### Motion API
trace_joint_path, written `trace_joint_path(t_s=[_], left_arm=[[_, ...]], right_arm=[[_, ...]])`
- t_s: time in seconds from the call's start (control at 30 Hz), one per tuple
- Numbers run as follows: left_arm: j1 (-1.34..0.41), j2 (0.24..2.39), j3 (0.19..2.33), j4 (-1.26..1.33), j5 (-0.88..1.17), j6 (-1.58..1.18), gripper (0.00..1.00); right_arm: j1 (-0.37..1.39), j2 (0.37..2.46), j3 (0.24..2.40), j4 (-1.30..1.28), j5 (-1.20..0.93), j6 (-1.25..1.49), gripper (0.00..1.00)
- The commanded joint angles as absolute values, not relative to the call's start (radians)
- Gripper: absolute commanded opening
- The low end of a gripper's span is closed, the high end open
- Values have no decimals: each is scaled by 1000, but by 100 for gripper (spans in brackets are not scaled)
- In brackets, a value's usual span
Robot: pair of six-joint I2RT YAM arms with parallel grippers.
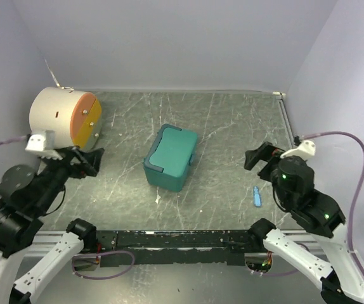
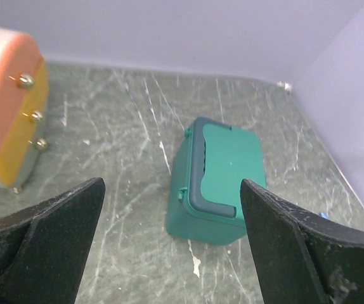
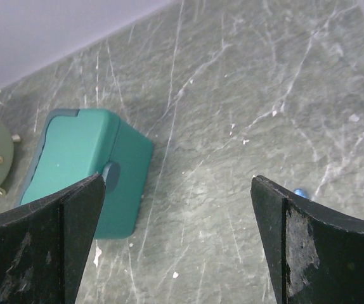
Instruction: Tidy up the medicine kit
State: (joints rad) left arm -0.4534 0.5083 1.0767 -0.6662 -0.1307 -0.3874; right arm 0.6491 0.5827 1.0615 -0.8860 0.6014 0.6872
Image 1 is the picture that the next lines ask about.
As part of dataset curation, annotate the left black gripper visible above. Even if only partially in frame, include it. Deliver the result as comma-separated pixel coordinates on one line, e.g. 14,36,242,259
34,143,104,212

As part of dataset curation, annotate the teal medicine kit box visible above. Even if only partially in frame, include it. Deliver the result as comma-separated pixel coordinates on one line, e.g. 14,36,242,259
143,123,198,193

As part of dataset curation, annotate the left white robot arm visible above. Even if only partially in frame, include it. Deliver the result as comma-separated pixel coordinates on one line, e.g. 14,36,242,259
0,146,105,303

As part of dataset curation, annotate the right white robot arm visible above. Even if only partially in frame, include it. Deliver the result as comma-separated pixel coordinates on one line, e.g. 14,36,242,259
244,140,364,303

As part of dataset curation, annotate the white cylinder drum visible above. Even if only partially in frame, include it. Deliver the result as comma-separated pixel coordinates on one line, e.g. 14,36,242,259
29,87,102,151

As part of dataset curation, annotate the blue plastic clip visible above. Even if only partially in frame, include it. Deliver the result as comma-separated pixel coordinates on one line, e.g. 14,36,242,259
253,186,262,208

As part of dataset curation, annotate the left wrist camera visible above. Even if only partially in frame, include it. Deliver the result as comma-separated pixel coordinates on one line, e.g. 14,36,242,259
25,130,63,160

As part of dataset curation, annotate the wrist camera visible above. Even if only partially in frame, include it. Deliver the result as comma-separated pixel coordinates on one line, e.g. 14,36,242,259
25,130,63,160
280,136,316,161

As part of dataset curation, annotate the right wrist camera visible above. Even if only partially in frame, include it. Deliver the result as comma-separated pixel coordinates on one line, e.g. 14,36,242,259
280,136,316,161

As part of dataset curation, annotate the aluminium frame rail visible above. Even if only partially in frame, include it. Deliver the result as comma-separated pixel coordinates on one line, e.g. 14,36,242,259
273,92,328,260

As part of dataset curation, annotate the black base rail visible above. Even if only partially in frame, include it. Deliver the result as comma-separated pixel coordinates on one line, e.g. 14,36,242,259
82,229,267,267

